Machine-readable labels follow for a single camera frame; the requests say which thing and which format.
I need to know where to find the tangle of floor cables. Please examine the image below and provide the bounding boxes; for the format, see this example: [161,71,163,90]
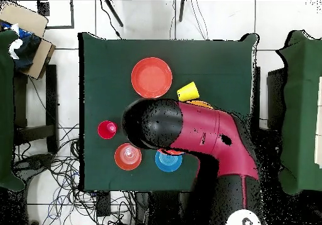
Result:
[14,123,138,225]

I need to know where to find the large orange bowl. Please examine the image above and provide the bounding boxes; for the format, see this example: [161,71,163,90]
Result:
[186,100,214,109]

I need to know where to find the blue and white cloth bundle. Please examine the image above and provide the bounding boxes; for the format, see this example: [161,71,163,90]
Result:
[0,21,42,71]

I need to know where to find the small blue bowl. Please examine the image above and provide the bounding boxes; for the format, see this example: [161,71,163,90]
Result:
[154,150,183,173]

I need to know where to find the dark green tablecloth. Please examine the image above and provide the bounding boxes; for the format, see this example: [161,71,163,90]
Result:
[77,31,260,194]

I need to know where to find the black pedestal leg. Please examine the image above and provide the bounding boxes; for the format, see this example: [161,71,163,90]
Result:
[12,153,55,183]

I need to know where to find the black metal frame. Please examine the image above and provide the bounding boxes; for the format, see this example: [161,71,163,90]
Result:
[36,0,75,30]

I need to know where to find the black power strip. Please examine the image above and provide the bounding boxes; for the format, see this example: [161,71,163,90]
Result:
[96,191,112,217]

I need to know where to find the red cup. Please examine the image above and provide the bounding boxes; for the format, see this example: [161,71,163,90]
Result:
[97,120,118,140]

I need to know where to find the yellow cup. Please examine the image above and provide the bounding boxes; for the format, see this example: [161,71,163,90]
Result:
[176,81,201,102]

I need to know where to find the green cloth side table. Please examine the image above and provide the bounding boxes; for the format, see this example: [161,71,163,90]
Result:
[0,30,26,192]
[275,30,322,195]

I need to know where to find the black floor cable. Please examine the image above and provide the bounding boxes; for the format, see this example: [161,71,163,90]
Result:
[99,0,123,40]

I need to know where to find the black tripod leg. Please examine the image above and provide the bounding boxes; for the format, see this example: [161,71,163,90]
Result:
[104,0,125,28]
[179,0,186,23]

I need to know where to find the cardboard box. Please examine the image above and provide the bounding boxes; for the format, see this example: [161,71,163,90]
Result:
[0,1,57,80]

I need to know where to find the small red-orange bowl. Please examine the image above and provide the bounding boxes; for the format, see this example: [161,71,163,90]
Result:
[114,143,142,171]

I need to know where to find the wide red-orange bowl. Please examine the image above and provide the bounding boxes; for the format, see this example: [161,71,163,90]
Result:
[157,148,186,156]
[131,57,174,99]

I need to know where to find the black chair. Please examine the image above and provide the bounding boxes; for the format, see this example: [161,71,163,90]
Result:
[266,67,287,130]

